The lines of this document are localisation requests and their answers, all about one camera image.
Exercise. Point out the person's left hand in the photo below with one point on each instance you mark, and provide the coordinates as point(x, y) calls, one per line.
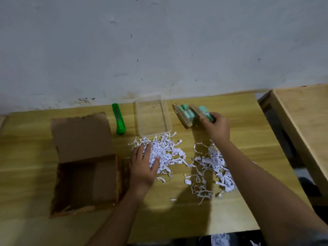
point(141, 171)

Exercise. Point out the person's right hand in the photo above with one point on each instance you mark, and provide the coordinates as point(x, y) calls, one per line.
point(217, 129)

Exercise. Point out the person's left middle finger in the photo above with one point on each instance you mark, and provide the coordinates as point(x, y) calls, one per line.
point(141, 152)

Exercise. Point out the person's left little finger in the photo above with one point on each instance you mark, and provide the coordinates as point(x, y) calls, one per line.
point(130, 164)

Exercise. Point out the person's left thumb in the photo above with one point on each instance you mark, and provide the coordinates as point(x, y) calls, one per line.
point(155, 165)

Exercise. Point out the person's right thumb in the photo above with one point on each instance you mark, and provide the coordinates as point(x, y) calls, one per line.
point(204, 122)

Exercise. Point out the green items cardboard pack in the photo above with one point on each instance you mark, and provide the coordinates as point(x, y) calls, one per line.
point(184, 114)
point(202, 112)

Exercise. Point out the pile of white shredded paper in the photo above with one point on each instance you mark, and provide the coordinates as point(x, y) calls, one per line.
point(217, 171)
point(167, 151)

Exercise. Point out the person's left forearm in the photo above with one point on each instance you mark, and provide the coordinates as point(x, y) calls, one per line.
point(120, 217)

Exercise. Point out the person's right forearm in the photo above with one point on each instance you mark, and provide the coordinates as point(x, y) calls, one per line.
point(264, 194)

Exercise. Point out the clear plastic container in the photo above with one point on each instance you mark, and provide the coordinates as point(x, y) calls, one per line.
point(153, 116)

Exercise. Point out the green utility knife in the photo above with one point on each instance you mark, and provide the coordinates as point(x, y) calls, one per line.
point(119, 119)

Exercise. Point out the open brown cardboard box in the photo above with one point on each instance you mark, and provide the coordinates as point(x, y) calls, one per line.
point(84, 163)

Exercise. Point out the white shredded paper scraps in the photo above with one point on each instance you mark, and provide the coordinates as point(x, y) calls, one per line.
point(220, 239)

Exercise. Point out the wooden side table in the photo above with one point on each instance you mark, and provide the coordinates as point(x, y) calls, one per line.
point(305, 120)

